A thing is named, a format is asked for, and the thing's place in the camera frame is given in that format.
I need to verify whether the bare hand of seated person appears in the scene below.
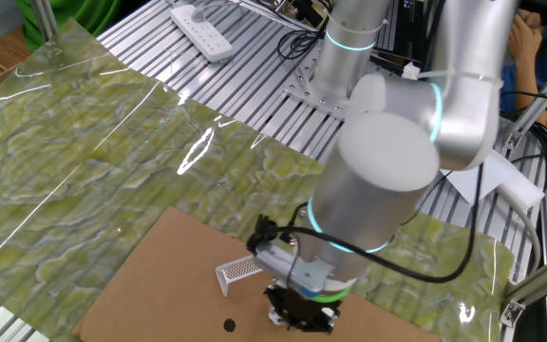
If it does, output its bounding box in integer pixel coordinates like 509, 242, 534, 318
509, 8, 545, 62

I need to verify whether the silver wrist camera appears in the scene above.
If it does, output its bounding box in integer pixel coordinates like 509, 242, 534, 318
253, 240, 334, 299

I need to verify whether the black coiled cable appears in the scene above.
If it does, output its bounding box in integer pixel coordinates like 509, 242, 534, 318
276, 26, 325, 62

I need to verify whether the white mesh toy goal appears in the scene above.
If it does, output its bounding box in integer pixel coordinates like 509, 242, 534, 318
215, 255, 265, 298

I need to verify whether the white paper sheet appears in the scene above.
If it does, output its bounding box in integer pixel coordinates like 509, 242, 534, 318
443, 149, 524, 206

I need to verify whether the green fabric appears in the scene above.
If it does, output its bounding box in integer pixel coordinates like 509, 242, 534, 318
14, 0, 127, 54

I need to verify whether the green adapter ring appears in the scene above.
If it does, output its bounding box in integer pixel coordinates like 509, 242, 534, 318
309, 284, 353, 305

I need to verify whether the grey hose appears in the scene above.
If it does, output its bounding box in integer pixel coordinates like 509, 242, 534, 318
491, 187, 543, 279

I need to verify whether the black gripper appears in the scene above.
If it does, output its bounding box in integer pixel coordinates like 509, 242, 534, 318
264, 284, 341, 334

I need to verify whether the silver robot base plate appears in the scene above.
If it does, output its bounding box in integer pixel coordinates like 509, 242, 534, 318
281, 45, 368, 123

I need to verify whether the thick black camera cable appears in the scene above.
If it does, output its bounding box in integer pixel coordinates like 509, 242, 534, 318
246, 163, 486, 285

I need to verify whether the white power strip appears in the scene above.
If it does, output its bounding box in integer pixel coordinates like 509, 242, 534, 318
169, 4, 235, 64

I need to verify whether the green marble pattern mat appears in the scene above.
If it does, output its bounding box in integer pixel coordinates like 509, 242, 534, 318
0, 17, 517, 342

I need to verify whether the brown cardboard sheet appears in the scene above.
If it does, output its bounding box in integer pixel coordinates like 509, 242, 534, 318
72, 205, 442, 342

